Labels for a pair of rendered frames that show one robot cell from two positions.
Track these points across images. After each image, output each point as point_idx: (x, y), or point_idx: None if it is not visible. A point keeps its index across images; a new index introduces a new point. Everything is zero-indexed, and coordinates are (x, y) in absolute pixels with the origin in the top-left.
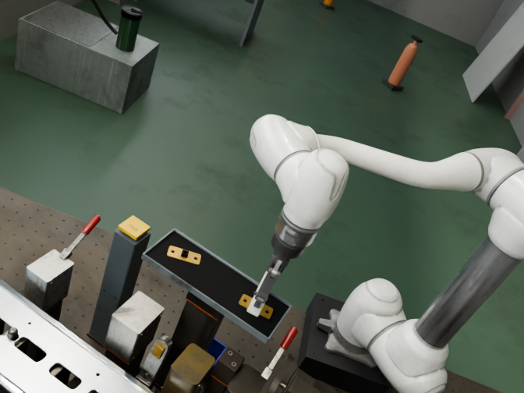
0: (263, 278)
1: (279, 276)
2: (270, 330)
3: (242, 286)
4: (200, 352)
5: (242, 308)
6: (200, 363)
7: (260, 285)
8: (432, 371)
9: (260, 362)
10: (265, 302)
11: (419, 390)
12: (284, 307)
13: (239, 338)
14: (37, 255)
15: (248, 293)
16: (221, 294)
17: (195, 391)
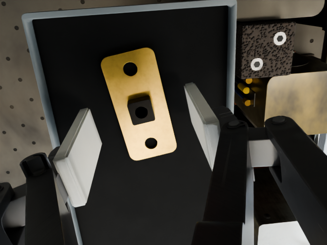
0: (90, 179)
1: (44, 155)
2: (185, 15)
3: (108, 177)
4: (275, 113)
5: (181, 132)
6: (300, 96)
7: (97, 160)
8: None
9: (15, 12)
10: (284, 118)
11: None
12: (54, 33)
13: (10, 62)
14: None
15: (115, 151)
16: (182, 195)
17: (313, 61)
